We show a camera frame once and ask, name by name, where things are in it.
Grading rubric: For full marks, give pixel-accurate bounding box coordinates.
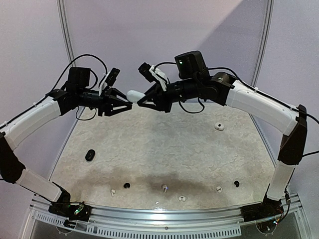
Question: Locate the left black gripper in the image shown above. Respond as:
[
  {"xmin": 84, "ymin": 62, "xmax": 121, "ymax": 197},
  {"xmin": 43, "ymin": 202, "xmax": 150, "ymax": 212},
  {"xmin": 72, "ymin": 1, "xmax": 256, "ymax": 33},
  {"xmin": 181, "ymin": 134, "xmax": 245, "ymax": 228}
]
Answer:
[{"xmin": 77, "ymin": 87, "xmax": 133, "ymax": 116}]

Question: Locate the white oval charging case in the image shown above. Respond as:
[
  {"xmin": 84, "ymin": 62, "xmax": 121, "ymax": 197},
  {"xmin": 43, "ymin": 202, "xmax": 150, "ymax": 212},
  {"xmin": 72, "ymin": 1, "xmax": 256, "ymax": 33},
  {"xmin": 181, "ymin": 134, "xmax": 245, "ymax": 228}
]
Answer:
[{"xmin": 126, "ymin": 90, "xmax": 145, "ymax": 103}]

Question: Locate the white square charging case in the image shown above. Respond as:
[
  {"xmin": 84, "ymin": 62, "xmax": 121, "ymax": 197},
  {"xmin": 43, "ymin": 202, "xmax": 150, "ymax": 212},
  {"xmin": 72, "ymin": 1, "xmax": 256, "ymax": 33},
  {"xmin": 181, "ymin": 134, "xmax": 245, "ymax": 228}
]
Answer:
[{"xmin": 214, "ymin": 122, "xmax": 224, "ymax": 131}]

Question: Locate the white round earbud front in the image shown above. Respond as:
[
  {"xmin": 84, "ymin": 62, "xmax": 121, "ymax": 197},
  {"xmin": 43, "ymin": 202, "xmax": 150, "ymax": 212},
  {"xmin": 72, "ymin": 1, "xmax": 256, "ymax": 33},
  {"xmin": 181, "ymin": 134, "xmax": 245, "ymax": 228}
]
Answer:
[{"xmin": 178, "ymin": 196, "xmax": 186, "ymax": 202}]

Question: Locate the white round earbud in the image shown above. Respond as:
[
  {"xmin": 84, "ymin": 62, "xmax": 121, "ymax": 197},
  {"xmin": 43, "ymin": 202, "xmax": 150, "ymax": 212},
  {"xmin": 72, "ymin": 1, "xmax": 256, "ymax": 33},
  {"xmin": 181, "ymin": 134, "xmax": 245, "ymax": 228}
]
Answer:
[
  {"xmin": 178, "ymin": 196, "xmax": 186, "ymax": 202},
  {"xmin": 216, "ymin": 186, "xmax": 222, "ymax": 193}
]

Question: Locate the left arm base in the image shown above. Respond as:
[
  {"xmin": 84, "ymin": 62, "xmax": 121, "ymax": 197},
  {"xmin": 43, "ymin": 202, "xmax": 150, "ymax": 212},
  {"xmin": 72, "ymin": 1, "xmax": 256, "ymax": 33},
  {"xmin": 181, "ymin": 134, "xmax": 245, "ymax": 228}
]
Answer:
[{"xmin": 48, "ymin": 199, "xmax": 93, "ymax": 222}]

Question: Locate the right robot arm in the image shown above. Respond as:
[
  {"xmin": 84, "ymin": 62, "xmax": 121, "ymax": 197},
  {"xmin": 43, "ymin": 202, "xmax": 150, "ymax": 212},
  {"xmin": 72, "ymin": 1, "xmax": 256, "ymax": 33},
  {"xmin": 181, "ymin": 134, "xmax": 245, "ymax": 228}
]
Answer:
[{"xmin": 136, "ymin": 50, "xmax": 310, "ymax": 217}]

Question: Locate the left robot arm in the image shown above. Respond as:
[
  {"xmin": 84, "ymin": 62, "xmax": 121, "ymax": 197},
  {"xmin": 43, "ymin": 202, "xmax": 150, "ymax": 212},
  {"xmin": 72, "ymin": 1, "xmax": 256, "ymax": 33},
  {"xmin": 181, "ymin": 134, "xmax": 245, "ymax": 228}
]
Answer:
[{"xmin": 0, "ymin": 67, "xmax": 132, "ymax": 216}]

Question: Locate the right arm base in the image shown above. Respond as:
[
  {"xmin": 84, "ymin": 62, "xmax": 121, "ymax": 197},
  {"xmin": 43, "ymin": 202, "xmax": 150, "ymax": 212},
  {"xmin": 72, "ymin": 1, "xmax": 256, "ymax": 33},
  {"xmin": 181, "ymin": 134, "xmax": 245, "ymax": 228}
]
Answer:
[{"xmin": 240, "ymin": 197, "xmax": 284, "ymax": 222}]

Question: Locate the black oval charging case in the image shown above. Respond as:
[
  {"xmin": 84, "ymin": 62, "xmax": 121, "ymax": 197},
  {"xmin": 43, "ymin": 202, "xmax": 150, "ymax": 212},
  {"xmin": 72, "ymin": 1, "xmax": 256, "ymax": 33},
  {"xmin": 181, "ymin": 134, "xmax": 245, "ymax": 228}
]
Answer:
[{"xmin": 85, "ymin": 149, "xmax": 96, "ymax": 162}]

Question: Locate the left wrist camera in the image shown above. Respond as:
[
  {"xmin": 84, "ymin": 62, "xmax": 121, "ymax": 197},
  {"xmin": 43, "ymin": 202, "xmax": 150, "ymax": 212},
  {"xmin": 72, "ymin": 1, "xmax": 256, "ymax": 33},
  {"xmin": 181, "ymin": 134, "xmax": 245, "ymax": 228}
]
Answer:
[{"xmin": 98, "ymin": 68, "xmax": 120, "ymax": 96}]

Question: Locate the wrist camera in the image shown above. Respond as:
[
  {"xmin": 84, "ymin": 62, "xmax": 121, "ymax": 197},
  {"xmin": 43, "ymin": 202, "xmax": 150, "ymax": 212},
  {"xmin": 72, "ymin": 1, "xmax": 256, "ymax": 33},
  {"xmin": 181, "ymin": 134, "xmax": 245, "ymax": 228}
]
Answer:
[
  {"xmin": 98, "ymin": 68, "xmax": 120, "ymax": 96},
  {"xmin": 138, "ymin": 62, "xmax": 169, "ymax": 91}
]

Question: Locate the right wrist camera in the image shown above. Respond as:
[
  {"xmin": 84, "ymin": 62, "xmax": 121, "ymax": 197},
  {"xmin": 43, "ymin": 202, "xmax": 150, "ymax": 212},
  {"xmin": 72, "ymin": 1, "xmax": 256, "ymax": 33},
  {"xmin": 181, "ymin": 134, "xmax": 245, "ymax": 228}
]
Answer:
[{"xmin": 138, "ymin": 62, "xmax": 169, "ymax": 91}]

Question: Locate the left aluminium frame post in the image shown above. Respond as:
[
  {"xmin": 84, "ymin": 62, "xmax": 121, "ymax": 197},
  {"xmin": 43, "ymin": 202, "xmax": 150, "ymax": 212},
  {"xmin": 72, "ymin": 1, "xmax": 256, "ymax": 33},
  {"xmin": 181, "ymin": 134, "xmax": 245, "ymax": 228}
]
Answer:
[{"xmin": 56, "ymin": 0, "xmax": 74, "ymax": 62}]

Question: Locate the aluminium frame post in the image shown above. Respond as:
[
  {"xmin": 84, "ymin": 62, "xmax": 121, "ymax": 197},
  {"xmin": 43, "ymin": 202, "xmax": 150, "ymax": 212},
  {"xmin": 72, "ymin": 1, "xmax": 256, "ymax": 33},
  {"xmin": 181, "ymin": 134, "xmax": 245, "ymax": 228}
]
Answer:
[
  {"xmin": 56, "ymin": 0, "xmax": 74, "ymax": 62},
  {"xmin": 251, "ymin": 0, "xmax": 274, "ymax": 87}
]

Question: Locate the aluminium front rail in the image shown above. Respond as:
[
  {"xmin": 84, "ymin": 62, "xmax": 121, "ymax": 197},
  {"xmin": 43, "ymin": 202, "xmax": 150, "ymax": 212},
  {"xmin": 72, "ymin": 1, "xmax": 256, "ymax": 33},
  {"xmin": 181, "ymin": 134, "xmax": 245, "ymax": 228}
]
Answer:
[{"xmin": 20, "ymin": 194, "xmax": 312, "ymax": 239}]

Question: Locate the right aluminium frame post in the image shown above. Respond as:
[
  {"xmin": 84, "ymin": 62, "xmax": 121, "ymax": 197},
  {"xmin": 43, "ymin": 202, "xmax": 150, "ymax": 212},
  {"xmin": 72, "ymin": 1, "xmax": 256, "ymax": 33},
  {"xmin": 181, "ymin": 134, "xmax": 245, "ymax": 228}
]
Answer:
[{"xmin": 251, "ymin": 0, "xmax": 274, "ymax": 87}]

